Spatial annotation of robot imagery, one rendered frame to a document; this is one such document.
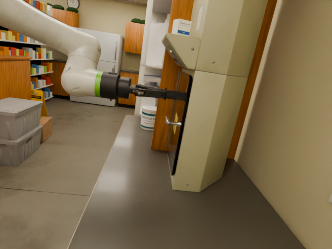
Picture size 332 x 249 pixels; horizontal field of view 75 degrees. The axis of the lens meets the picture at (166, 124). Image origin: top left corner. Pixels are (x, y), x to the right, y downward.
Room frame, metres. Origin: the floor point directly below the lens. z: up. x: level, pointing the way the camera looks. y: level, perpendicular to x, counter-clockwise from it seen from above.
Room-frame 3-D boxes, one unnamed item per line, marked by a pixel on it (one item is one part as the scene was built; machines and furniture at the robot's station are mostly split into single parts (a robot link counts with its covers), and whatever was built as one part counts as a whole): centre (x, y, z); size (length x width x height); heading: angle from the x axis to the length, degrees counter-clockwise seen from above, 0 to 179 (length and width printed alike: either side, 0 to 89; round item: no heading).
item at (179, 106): (0.91, -0.04, 1.19); 0.30 x 0.01 x 0.40; 6
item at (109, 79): (0.76, 0.21, 1.31); 0.09 x 0.06 x 0.12; 6
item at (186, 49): (0.90, 0.01, 1.46); 0.32 x 0.11 x 0.10; 6
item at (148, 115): (1.48, 0.12, 1.02); 0.13 x 0.13 x 0.15
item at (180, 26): (0.85, 0.00, 1.54); 0.05 x 0.05 x 0.06; 25
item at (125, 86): (0.77, 0.14, 1.31); 0.09 x 0.08 x 0.07; 96
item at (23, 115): (2.37, 1.79, 0.49); 0.60 x 0.42 x 0.33; 6
